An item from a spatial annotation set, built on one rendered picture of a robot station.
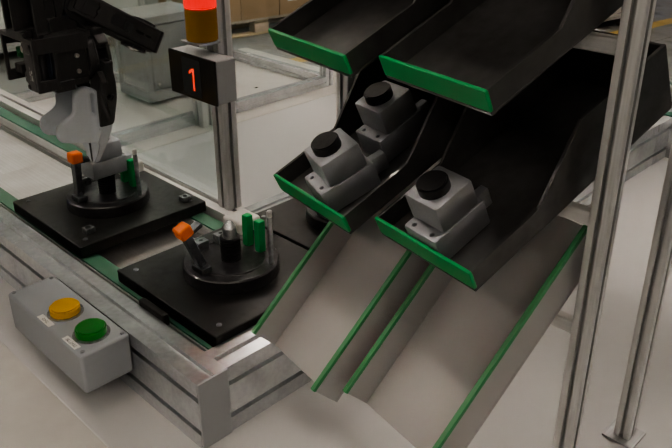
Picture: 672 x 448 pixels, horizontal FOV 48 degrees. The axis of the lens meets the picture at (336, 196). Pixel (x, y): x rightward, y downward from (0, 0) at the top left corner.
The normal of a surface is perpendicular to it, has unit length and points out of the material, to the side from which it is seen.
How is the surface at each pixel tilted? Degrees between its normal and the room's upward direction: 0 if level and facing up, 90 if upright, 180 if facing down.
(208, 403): 90
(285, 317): 90
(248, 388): 90
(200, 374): 0
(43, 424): 0
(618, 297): 0
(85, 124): 93
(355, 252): 45
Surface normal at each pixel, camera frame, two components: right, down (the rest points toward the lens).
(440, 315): -0.58, -0.47
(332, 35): -0.34, -0.72
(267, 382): 0.71, 0.29
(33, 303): 0.00, -0.91
